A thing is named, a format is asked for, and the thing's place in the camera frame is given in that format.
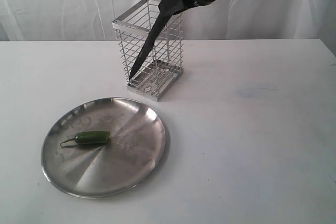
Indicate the white backdrop curtain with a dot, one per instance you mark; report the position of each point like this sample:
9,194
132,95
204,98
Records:
224,19

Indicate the wire metal utensil holder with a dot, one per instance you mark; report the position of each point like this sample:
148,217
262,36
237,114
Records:
164,64

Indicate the green cucumber piece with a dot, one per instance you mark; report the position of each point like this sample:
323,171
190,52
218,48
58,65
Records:
88,138

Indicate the round stainless steel plate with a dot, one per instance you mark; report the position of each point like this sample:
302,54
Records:
135,148

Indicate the black knife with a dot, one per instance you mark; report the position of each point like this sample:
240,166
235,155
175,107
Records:
148,45

